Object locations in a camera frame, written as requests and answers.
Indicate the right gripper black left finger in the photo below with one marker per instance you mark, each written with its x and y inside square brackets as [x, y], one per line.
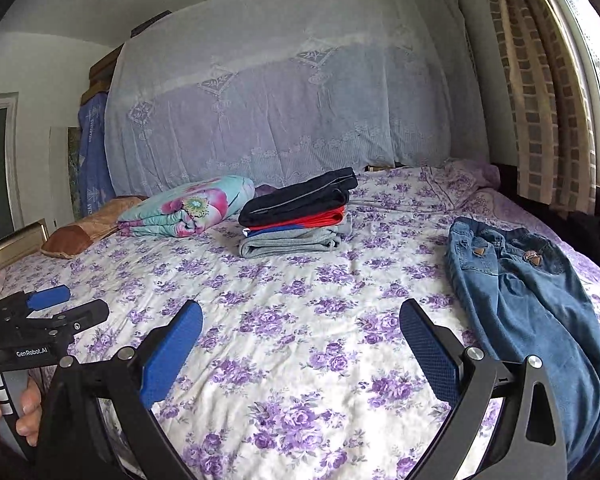
[73, 441]

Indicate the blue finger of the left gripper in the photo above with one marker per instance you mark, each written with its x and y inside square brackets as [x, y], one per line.
[47, 298]
[83, 317]

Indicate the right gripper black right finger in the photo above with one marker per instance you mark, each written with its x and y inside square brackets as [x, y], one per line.
[527, 441]

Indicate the navy blue sweatpants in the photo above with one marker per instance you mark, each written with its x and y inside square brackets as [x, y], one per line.
[324, 193]

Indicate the brown orange pillow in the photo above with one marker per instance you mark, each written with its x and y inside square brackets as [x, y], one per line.
[70, 241]

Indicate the blue patterned hanging cloth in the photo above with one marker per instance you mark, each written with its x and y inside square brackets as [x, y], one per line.
[94, 181]

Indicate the blue denim jeans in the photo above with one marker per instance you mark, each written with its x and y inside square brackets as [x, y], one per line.
[522, 296]

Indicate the folded floral turquoise quilt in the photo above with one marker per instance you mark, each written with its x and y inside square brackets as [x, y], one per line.
[188, 210]

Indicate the purple floral bed sheet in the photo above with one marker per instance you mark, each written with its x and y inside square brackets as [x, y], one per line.
[301, 370]

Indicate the folded grey garment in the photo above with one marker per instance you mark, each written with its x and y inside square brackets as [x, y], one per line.
[285, 240]

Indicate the folded red blue garment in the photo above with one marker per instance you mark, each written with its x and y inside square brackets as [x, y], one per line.
[313, 221]

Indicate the beige checked curtain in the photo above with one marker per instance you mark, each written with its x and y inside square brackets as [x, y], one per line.
[556, 155]

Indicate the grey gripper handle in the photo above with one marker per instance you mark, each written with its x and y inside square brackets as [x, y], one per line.
[12, 385]

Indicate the window with white frame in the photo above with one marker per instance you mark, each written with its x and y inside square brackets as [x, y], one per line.
[10, 209]

